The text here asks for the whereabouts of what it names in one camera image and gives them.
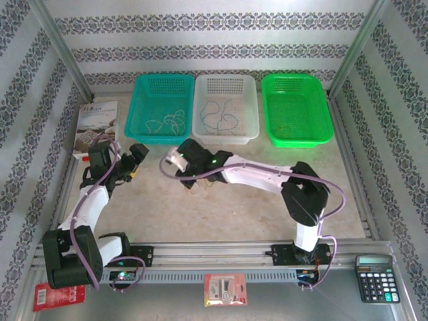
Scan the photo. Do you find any thin white cable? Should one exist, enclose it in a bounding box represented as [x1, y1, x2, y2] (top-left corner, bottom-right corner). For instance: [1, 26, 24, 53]
[144, 115, 170, 135]
[163, 109, 187, 135]

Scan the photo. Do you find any thin blue cable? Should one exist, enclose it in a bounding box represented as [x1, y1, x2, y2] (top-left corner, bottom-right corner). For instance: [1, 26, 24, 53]
[216, 99, 242, 134]
[199, 99, 221, 134]

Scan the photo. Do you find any paperback book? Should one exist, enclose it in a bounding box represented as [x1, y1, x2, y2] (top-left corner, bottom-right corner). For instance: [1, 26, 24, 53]
[72, 100, 120, 161]

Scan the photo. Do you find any teal plastic basket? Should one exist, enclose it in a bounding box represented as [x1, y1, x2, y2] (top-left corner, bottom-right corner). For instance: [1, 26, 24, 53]
[123, 74, 197, 146]

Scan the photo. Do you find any white plastic basket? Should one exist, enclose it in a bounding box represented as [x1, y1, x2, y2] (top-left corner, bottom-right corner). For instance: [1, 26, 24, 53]
[192, 74, 261, 145]

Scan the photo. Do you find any green plastic basket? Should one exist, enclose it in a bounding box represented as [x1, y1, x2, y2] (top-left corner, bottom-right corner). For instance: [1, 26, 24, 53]
[260, 73, 334, 149]

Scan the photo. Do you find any red usb drive blister pack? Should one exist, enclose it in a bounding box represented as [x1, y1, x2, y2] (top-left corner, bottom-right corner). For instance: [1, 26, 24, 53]
[203, 273, 249, 308]

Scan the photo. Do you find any red card package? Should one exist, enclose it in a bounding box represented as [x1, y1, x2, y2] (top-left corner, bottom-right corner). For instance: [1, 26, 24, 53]
[32, 282, 87, 312]

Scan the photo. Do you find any black desk calculator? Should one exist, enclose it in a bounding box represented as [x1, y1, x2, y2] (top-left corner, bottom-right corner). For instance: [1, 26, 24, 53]
[354, 254, 401, 304]

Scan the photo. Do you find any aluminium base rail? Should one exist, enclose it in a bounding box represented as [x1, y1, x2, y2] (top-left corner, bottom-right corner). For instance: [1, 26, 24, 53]
[31, 239, 392, 270]

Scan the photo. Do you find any grey slotted cable duct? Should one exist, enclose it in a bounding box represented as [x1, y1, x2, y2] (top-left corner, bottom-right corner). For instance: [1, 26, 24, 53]
[100, 268, 302, 285]

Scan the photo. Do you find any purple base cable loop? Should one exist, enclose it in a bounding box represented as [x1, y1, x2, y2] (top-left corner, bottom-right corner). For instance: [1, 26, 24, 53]
[112, 255, 146, 294]
[299, 235, 338, 292]

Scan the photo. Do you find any aluminium frame post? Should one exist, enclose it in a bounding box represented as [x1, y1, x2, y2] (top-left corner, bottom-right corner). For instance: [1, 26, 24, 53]
[29, 0, 96, 103]
[326, 0, 394, 98]

